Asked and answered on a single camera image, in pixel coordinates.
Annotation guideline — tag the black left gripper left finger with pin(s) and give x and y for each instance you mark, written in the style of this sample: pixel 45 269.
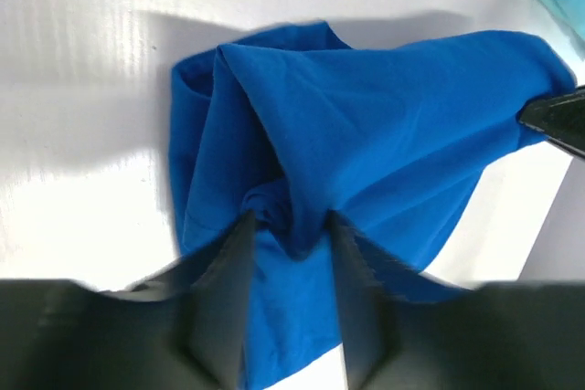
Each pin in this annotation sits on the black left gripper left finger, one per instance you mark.
pixel 183 328

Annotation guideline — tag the blue printed t-shirt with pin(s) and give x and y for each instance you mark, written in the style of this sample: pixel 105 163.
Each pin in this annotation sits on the blue printed t-shirt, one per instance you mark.
pixel 292 123

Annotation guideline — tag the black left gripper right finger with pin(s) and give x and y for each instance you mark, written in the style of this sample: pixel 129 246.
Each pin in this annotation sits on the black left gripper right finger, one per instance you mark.
pixel 403 330

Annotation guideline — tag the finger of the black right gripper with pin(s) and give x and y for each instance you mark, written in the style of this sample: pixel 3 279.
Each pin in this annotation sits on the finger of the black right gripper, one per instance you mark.
pixel 560 119

